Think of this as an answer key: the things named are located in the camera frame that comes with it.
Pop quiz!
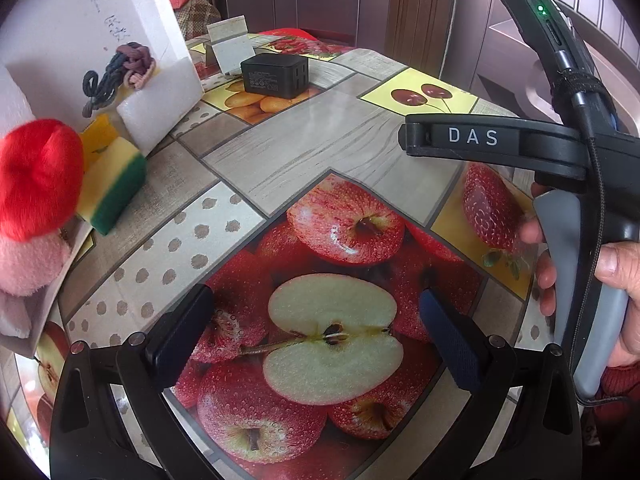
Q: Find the yellow green sponge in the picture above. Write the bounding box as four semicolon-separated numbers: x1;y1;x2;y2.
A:
77;138;146;235

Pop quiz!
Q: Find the red plush toy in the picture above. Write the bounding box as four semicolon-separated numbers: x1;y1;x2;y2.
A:
1;119;84;242

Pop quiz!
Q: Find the white foam block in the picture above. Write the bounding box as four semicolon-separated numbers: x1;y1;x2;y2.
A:
116;58;203;156

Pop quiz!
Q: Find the dark blue hair scrunchie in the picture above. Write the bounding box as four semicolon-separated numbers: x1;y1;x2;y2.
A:
82;52;127;118

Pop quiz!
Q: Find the yellow tissue pack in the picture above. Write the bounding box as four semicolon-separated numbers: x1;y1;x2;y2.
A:
79;114;119;172

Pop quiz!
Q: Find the person's right hand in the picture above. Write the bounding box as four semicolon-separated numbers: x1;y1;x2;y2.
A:
518;182;639;375

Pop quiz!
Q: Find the pink plush toy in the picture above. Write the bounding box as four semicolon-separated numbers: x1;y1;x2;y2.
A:
0;232;70;297

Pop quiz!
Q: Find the fruit pattern tablecloth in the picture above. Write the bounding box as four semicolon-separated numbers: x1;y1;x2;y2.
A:
4;29;566;480

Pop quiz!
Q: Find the black power adapter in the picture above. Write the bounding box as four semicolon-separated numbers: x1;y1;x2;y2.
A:
241;53;309;99

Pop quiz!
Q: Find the grey phone stand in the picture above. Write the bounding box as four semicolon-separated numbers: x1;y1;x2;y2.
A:
207;15;255;76

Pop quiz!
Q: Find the plaid covered bench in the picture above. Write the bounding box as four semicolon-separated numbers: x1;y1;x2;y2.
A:
175;0;221;41

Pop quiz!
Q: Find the white cardboard box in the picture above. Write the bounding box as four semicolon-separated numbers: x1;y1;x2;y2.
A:
1;0;191;356

